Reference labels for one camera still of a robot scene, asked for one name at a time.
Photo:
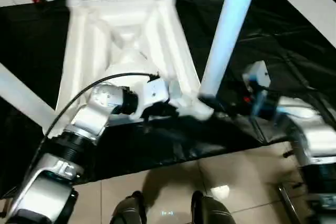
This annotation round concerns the white plastic table top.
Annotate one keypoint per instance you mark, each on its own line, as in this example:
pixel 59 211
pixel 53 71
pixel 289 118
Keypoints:
pixel 86 51

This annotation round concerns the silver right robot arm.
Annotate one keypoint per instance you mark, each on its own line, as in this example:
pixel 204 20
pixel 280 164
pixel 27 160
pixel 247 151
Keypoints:
pixel 309 129

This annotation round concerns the black padded work mat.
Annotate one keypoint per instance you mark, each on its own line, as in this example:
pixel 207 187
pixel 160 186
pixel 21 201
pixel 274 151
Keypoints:
pixel 262 51

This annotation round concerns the black metal stand foot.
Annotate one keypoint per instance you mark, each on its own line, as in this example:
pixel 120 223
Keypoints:
pixel 288 153

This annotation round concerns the white flat board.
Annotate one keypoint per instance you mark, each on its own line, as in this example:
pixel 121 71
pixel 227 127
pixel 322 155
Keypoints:
pixel 302 6

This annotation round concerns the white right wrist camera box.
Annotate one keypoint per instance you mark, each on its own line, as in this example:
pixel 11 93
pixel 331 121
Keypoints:
pixel 258 72

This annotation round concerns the silver metal floor frame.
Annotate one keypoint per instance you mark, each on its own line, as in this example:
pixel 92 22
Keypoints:
pixel 288 203

